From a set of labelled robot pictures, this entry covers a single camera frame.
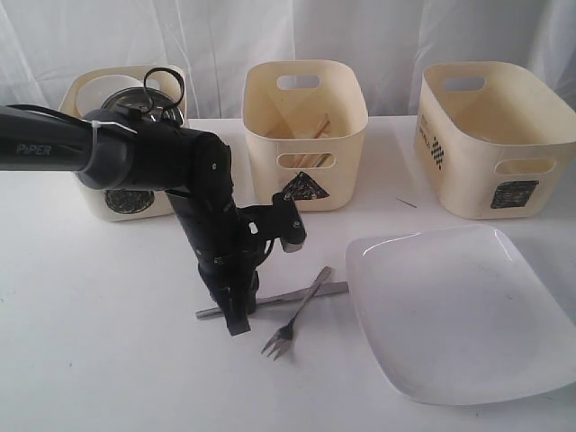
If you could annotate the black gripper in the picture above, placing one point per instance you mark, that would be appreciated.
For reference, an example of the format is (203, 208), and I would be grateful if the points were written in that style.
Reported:
(232, 280)

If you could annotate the steel fork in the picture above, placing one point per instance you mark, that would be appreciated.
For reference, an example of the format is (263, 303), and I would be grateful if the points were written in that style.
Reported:
(281, 341)

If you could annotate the wooden chopstick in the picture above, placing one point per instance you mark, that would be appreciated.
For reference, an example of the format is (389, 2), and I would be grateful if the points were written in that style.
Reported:
(308, 160)
(322, 127)

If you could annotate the white square plate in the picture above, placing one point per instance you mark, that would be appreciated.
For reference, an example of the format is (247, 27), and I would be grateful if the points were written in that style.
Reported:
(458, 317)

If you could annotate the stainless steel bowl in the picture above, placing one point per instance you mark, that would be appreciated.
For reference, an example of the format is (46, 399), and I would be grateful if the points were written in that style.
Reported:
(155, 105)

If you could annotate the small white bowl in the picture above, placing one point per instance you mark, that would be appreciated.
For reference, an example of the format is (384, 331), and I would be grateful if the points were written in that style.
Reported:
(92, 95)

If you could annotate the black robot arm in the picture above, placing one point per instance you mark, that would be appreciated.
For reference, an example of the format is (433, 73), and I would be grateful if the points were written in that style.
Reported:
(122, 151)

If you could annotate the cream bin with circle mark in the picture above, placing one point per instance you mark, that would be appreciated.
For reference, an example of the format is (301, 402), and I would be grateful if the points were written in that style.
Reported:
(124, 206)

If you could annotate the small thin needle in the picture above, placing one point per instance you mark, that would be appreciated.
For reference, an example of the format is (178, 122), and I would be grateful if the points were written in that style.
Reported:
(407, 203)

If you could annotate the cream bin with triangle mark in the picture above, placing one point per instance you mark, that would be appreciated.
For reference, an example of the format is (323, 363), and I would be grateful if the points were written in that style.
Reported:
(283, 103)

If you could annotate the cream bin with square mark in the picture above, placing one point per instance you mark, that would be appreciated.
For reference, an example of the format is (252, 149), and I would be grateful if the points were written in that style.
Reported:
(493, 139)

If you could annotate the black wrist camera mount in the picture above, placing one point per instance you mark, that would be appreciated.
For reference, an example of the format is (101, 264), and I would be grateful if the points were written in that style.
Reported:
(279, 220)

